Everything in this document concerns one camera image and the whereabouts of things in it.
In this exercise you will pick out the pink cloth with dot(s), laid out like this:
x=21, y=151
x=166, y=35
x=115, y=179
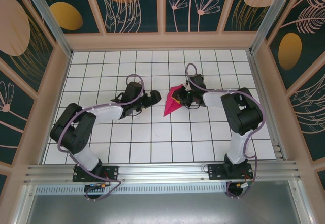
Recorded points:
x=170, y=107

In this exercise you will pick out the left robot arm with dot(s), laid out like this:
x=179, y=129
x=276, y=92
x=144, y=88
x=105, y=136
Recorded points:
x=73, y=132

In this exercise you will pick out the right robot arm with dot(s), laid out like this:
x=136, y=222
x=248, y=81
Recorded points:
x=241, y=117

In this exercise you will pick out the brushed grey metal sheet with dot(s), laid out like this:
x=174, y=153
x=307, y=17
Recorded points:
x=162, y=208

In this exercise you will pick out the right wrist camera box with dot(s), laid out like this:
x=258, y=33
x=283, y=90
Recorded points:
x=196, y=80

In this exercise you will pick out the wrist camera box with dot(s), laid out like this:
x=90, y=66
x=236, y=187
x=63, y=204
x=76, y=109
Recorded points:
x=133, y=90
x=196, y=80

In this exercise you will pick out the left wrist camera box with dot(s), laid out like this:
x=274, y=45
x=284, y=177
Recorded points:
x=133, y=90

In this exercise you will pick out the long aluminium base rail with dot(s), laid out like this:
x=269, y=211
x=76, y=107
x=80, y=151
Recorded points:
x=162, y=172

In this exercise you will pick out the aluminium side rail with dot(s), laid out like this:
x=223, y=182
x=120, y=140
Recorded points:
x=265, y=107

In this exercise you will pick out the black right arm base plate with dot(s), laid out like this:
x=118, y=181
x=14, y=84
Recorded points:
x=215, y=173

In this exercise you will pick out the wall panel pink flowers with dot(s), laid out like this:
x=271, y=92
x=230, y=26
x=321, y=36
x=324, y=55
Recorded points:
x=182, y=18

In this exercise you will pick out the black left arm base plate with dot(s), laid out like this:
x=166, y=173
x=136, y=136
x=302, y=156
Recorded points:
x=111, y=173

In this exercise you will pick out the wall panel orange circle leaves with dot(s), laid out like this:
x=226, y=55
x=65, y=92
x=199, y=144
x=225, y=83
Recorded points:
x=149, y=10

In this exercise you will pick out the wall panel orange oval fern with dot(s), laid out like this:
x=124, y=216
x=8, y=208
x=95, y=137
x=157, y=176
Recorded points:
x=289, y=51

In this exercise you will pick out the aluminium corner post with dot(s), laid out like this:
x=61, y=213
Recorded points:
x=270, y=18
x=52, y=23

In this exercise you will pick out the wall panel single flower outline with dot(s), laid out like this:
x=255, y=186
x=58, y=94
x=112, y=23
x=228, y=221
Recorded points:
x=12, y=122

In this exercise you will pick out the wall panel large pink circle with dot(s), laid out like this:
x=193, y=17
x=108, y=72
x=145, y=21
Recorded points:
x=15, y=26

